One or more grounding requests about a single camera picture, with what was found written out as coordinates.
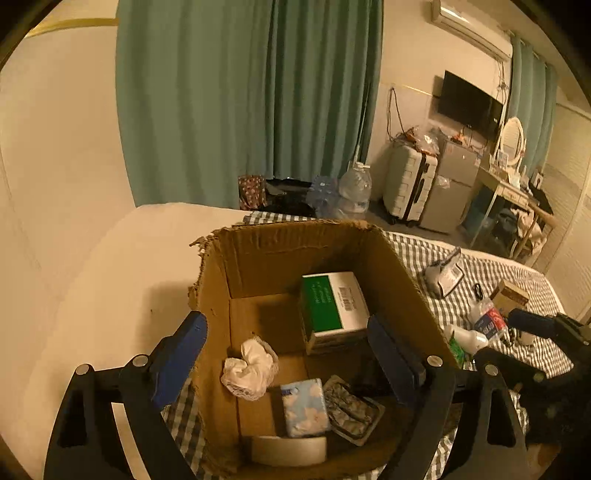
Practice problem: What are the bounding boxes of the brown cardboard box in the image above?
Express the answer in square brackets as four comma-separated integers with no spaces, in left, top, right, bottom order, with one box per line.
[187,219,462,480]

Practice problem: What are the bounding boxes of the crushed bluish water bottle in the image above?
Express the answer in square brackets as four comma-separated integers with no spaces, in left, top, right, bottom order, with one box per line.
[307,174,345,217]

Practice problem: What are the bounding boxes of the black television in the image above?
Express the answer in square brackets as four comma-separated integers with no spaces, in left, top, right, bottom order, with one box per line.
[436,70,505,138]

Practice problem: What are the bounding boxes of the white suitcase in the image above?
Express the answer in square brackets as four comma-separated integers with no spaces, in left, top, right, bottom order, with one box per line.
[382,141,438,227]

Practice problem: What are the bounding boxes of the grey mini fridge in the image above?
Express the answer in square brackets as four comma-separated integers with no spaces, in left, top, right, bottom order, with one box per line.
[418,138,483,235]

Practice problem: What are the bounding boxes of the camouflage pouch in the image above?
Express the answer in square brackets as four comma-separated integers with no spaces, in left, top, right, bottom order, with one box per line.
[322,375,386,446]

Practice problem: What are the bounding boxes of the white air conditioner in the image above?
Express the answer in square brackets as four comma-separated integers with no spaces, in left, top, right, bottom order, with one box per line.
[431,0,513,61]

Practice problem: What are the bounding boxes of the green and white box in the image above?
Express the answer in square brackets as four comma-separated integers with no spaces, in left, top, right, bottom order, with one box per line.
[299,271,372,356]

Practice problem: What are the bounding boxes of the white bottle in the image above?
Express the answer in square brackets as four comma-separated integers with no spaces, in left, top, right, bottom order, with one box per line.
[443,323,489,354]

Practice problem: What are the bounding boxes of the floral bag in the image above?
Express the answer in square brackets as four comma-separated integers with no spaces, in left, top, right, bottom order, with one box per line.
[238,174,267,212]

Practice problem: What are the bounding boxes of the clear plastic bag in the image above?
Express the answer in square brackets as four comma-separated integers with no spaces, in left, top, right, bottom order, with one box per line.
[413,127,446,155]

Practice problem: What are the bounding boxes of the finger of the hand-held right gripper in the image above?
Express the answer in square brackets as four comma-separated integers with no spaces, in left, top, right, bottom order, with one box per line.
[507,308,591,347]
[475,347,575,384]

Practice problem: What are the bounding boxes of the white oval mirror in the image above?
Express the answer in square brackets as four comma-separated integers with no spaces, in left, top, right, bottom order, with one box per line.
[496,116,527,169]

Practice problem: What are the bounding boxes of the green packet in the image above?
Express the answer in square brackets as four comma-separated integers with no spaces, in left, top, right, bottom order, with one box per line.
[447,337,467,370]

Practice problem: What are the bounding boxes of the light blue tissue packet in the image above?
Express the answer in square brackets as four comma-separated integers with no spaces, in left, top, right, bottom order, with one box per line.
[279,378,331,439]

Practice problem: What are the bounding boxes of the large clear water bottle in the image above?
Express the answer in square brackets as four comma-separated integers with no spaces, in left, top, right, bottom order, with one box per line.
[339,161,374,220]

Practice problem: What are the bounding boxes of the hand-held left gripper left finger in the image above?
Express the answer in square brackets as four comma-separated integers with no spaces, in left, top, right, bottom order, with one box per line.
[44,310,208,480]

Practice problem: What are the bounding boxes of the white dressing table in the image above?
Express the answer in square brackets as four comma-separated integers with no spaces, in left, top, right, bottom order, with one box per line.
[462,164,541,259]

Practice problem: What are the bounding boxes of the black bag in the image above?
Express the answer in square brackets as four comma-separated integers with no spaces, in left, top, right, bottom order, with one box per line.
[263,178,317,217]

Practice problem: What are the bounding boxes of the green window curtain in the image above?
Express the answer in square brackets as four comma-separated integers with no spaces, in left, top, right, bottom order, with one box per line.
[505,39,559,174]

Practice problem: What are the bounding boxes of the wooden chair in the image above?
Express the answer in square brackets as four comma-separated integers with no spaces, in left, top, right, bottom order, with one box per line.
[512,203,555,264]

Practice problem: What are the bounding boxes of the small medicine box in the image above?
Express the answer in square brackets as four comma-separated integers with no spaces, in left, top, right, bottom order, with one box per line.
[488,278,531,311]

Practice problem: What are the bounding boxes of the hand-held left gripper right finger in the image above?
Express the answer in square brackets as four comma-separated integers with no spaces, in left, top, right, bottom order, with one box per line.
[367,313,532,480]

